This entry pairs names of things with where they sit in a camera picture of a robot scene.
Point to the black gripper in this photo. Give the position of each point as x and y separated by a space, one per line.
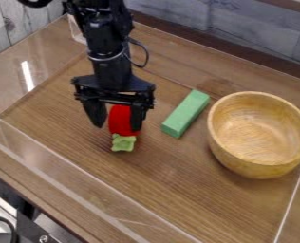
112 85

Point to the red felt strawberry toy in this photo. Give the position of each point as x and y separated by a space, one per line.
123 135

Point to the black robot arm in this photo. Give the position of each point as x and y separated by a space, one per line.
106 24

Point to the green rectangular block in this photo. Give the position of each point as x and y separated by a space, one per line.
185 113

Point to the light wooden bowl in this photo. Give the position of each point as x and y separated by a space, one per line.
253 130

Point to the black equipment bottom left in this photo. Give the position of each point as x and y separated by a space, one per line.
24 231

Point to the clear acrylic tray enclosure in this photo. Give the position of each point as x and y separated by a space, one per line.
166 193

